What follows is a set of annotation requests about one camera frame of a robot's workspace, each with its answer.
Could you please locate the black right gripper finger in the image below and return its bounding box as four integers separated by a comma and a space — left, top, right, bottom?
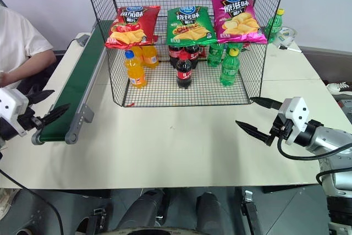
249, 96, 283, 110
235, 120, 272, 145

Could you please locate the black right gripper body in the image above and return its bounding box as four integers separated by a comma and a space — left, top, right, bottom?
268, 113, 294, 146

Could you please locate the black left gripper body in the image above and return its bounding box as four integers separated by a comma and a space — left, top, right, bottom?
16, 107, 46, 133

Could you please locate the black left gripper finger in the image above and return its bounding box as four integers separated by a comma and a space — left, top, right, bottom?
26, 89, 56, 105
40, 103, 71, 127

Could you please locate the green soda bottle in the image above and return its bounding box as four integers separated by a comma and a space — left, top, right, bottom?
265, 8, 285, 44
206, 42, 228, 68
219, 43, 244, 88

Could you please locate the person in white shirt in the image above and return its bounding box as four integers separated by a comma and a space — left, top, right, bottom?
0, 6, 58, 90

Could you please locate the black and white marker pen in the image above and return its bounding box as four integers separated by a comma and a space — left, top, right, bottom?
277, 44, 303, 53

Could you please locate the grey equipment box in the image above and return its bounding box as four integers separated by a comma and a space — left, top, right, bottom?
335, 97, 352, 126

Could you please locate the white sneaker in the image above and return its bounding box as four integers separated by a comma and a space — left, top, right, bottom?
326, 81, 352, 95

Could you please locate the cola bottle red label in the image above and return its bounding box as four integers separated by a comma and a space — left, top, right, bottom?
184, 43, 201, 70
175, 52, 193, 90
168, 44, 183, 69

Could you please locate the purple potato chip bag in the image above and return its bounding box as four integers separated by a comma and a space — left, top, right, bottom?
210, 0, 268, 45

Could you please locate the orange soda bottle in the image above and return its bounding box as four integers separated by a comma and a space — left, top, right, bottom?
124, 50, 147, 89
141, 45, 160, 70
133, 47, 144, 65

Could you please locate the dark rounded shape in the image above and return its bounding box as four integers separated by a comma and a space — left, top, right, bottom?
196, 192, 224, 231
117, 189, 172, 232

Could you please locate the green potato chip bag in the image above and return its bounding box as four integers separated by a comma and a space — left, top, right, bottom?
166, 5, 218, 46

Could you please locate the red potato chip bag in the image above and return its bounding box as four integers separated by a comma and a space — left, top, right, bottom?
105, 5, 161, 50

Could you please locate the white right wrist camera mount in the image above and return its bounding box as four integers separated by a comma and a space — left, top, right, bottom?
277, 96, 310, 146

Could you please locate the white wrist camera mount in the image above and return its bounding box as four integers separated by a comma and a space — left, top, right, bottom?
0, 87, 30, 137
277, 96, 310, 146

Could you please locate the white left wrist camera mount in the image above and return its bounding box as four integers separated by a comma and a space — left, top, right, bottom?
0, 87, 30, 137

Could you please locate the green conveyor belt grey frame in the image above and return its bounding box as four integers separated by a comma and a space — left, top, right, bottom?
31, 21, 117, 146

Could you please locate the wire mesh shelf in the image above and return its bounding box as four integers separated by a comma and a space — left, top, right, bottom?
82, 0, 290, 108

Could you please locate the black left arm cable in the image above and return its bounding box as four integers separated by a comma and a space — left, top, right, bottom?
0, 167, 62, 235

